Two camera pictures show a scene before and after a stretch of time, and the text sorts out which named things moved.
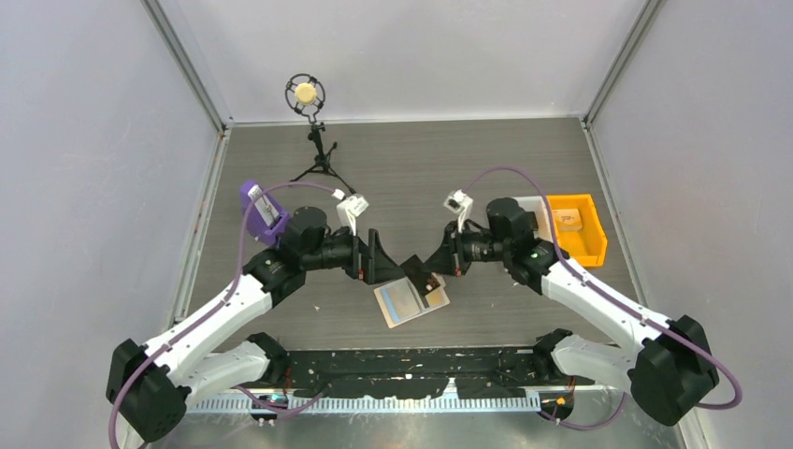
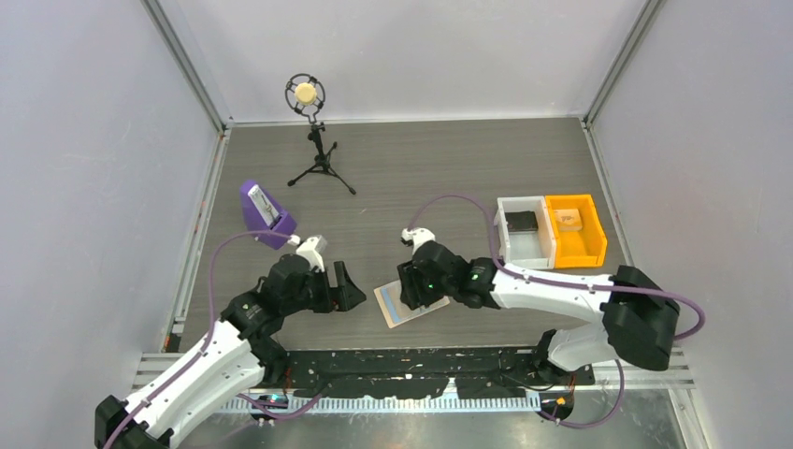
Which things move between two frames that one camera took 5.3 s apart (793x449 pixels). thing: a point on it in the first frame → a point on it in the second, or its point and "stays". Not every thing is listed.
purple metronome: [264, 218] stays
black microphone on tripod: [307, 94] stays
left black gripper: [368, 262] → [342, 296]
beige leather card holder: [400, 301] stays
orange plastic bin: [578, 230] stays
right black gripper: [451, 258] → [411, 293]
